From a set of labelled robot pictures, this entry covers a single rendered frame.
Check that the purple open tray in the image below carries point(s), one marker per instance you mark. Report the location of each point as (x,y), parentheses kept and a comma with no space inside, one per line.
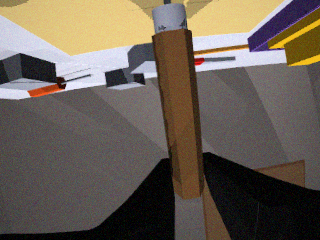
(295,11)

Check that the grey cube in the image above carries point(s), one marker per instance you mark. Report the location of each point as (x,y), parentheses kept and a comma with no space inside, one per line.
(25,72)
(141,59)
(122,79)

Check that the orange thin rod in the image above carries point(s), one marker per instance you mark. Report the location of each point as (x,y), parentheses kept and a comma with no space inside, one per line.
(218,50)

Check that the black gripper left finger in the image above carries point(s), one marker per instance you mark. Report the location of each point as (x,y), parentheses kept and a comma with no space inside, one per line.
(148,214)

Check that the pale yellow panel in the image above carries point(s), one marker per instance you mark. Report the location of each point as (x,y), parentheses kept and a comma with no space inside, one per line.
(81,26)

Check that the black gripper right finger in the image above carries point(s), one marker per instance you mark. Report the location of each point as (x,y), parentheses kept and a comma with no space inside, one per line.
(255,206)

